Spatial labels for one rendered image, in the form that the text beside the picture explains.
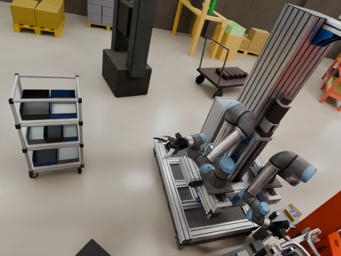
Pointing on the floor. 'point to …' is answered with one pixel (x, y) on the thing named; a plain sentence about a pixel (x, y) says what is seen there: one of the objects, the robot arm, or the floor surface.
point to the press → (129, 48)
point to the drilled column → (260, 234)
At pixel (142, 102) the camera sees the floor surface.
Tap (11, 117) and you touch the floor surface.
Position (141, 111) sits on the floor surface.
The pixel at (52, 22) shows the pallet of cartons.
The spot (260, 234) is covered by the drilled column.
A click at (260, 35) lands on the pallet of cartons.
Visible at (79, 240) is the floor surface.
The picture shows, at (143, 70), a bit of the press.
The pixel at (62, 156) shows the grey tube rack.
